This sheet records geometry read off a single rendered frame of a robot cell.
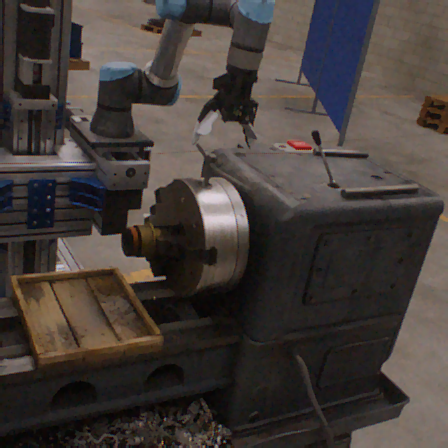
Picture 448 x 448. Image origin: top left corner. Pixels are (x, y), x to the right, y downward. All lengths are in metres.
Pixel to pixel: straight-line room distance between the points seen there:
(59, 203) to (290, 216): 0.90
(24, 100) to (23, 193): 0.30
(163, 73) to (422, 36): 11.21
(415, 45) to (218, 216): 11.74
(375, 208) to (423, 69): 11.35
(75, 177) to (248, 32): 0.94
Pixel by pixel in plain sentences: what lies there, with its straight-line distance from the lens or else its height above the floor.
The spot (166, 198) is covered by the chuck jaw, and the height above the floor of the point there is 1.17.
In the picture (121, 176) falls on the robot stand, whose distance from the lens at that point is 1.94.
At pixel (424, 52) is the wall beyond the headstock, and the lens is 12.93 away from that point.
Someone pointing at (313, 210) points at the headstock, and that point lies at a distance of 1.47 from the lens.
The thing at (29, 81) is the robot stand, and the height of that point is 1.31.
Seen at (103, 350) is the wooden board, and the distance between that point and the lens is 1.44.
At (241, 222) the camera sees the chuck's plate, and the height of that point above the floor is 1.18.
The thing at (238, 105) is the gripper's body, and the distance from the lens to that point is 1.34.
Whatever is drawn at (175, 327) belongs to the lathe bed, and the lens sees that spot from 1.62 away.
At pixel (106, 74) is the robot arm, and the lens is 2.00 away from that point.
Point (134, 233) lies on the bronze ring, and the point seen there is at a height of 1.11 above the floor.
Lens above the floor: 1.77
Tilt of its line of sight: 24 degrees down
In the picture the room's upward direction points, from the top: 11 degrees clockwise
